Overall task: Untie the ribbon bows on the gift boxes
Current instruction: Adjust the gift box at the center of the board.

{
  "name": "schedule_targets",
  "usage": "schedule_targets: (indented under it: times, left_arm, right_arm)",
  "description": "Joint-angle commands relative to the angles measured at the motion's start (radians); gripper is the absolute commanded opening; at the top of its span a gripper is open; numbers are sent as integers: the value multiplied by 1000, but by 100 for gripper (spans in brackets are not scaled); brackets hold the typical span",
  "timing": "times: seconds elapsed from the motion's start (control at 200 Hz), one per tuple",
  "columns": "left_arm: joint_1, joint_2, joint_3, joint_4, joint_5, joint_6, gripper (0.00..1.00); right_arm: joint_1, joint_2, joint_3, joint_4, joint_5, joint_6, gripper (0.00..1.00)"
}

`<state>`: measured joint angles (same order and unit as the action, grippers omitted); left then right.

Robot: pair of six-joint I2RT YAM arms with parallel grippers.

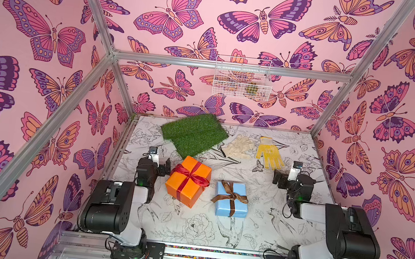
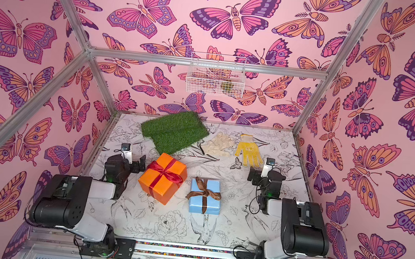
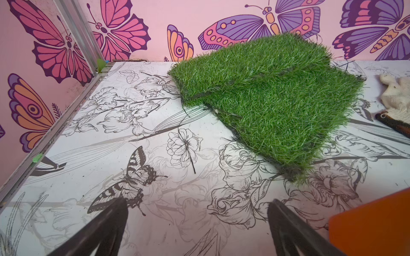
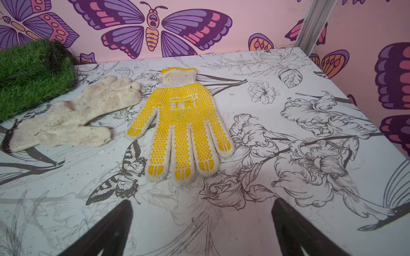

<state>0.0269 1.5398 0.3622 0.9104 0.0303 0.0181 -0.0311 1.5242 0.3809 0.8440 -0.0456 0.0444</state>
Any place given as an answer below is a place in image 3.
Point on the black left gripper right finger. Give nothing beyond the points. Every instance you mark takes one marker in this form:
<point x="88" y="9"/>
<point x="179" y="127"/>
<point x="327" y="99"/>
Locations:
<point x="293" y="237"/>

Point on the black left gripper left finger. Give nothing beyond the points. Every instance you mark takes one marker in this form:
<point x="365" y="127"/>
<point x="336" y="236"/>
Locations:
<point x="102" y="235"/>

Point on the orange gift box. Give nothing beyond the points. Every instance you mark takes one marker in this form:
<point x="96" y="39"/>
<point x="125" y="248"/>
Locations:
<point x="378" y="228"/>

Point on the green artificial grass mat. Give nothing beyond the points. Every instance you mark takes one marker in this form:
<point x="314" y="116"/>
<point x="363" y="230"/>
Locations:
<point x="281" y="96"/>

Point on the aluminium frame post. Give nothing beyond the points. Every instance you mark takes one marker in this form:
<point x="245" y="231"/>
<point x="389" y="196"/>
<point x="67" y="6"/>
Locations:
<point x="78" y="25"/>

